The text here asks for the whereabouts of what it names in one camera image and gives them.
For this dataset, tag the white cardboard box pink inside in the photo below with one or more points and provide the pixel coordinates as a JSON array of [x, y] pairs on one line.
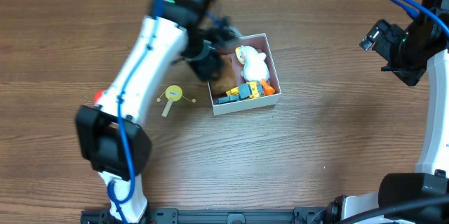
[[261, 44]]

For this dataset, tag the red ball toy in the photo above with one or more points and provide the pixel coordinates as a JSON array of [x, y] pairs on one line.
[[98, 95]]

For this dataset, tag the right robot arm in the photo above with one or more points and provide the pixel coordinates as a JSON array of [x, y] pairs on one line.
[[421, 48]]

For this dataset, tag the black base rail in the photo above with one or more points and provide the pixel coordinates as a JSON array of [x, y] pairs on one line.
[[301, 215]]

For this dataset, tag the yellow toy truck grey cannon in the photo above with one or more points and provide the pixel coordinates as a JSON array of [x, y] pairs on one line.
[[248, 90]]

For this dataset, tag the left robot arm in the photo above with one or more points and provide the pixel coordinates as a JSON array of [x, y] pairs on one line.
[[111, 134]]

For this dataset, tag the white plush duck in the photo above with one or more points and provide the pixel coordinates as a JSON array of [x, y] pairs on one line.
[[254, 67]]

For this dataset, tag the brown furry plush toy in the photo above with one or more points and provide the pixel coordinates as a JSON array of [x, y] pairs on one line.
[[224, 79]]

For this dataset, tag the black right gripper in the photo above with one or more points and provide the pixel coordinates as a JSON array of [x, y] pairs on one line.
[[400, 71]]

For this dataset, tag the yellow rattle drum toy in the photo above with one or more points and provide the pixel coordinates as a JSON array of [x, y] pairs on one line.
[[173, 94]]

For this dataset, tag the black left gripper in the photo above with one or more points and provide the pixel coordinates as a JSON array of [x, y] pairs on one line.
[[213, 65]]

